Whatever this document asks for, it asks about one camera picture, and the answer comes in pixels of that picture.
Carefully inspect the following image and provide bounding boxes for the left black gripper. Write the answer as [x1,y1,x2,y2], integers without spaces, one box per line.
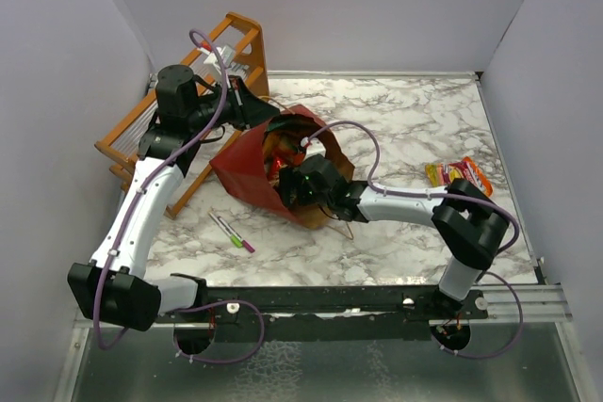
[187,74,281,133]

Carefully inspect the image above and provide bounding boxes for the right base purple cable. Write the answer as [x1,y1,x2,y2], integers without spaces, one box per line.
[431,272,525,361]

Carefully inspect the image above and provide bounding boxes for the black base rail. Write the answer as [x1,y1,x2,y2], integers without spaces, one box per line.
[156,282,487,343]

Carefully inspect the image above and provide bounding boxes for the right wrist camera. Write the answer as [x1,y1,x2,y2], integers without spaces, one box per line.
[301,137,326,159]

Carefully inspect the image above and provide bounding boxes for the red snack bag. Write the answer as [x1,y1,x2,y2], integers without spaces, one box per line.
[268,146,306,178]

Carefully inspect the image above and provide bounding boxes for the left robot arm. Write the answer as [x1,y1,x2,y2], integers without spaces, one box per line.
[67,64,279,331]

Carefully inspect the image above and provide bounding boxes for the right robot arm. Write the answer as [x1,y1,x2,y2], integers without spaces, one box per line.
[278,155,511,318]

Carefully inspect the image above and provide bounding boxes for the yellow pink candy bag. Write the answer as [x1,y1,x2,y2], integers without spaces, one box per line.
[425,162,468,186]

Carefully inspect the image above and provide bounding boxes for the pink marker pen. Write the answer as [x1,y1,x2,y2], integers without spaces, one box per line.
[217,216,255,253]

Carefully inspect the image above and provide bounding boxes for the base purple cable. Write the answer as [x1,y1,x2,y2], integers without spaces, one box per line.
[431,272,525,361]
[172,299,266,365]

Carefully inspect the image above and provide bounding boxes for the orange wooden rack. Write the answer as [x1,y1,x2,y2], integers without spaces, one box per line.
[95,12,269,191]

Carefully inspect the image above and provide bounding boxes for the red brown paper bag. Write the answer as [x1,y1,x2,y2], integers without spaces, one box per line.
[210,105,354,230]

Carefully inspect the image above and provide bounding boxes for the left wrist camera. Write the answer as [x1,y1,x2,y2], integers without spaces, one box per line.
[199,45,236,79]

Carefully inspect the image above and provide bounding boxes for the orange chips bag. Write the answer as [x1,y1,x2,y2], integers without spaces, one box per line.
[461,156,493,197]

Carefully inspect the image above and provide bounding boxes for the green marker pen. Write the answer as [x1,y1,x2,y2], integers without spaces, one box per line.
[208,211,243,249]

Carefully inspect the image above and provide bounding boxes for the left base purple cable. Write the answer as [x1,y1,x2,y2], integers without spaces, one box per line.
[172,299,266,365]

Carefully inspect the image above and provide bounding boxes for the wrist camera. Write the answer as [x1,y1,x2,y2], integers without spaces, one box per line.
[301,137,326,159]
[199,45,236,79]

